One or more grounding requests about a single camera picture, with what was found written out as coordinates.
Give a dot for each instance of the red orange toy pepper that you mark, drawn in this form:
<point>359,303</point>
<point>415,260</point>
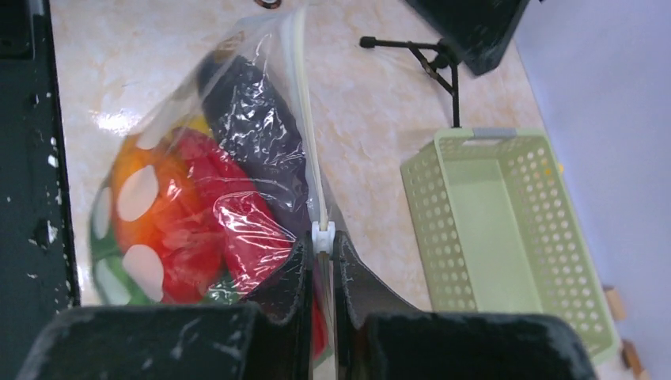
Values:
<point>165,238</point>

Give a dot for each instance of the red toy chili pepper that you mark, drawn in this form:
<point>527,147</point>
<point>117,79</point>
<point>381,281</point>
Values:
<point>251,242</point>

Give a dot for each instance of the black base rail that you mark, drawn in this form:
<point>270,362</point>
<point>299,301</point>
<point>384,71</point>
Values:
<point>38,270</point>

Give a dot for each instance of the cork at back wall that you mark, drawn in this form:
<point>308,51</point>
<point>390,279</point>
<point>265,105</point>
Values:
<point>615,303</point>

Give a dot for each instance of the light green plastic basket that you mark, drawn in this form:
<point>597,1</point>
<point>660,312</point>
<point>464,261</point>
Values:
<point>496,232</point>

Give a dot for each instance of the clear zip top bag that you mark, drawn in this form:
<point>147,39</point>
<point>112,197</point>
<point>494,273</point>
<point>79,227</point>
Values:
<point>274,42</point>

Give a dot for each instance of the poker chip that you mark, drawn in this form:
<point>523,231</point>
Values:
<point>269,4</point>

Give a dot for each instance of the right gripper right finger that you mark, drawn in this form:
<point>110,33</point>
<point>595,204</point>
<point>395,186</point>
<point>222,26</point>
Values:
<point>378,335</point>

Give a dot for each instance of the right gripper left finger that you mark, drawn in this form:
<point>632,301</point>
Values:
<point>266,335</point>

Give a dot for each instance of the brown cork piece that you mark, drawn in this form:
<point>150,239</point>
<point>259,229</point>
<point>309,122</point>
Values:
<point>631,358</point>

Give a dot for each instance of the pink microphone on tripod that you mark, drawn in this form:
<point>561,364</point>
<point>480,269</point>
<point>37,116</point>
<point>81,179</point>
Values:
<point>437,61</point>

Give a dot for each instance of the green toy cabbage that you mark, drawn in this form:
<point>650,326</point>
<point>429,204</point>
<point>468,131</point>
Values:
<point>113,284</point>

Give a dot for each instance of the purple toy eggplant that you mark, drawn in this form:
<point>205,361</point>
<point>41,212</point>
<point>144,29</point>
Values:
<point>252,122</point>

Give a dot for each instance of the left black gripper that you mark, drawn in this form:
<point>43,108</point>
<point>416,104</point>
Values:
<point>477,31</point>

